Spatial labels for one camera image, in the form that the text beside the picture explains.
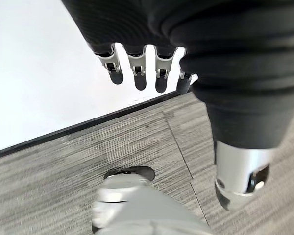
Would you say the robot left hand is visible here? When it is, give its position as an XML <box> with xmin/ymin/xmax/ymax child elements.
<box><xmin>61</xmin><ymin>0</ymin><xmax>294</xmax><ymax>212</ymax></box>

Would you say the dark robot foot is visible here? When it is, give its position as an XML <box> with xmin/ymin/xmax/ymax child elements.
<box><xmin>103</xmin><ymin>165</ymin><xmax>155</xmax><ymax>182</ymax></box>

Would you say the black baseboard strip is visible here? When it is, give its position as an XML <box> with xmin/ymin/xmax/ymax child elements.
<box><xmin>0</xmin><ymin>89</ymin><xmax>181</xmax><ymax>162</ymax></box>

